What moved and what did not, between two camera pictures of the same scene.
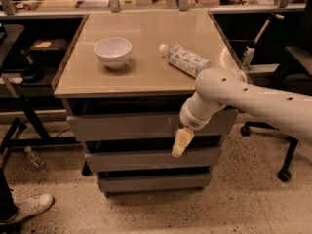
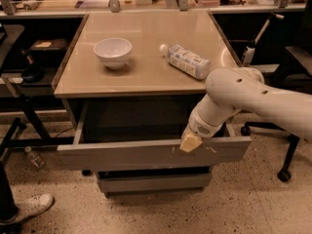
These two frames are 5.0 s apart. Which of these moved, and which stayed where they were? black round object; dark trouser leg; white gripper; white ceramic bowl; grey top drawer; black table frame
Moved: white gripper; grey top drawer
Stayed: white ceramic bowl; dark trouser leg; black round object; black table frame
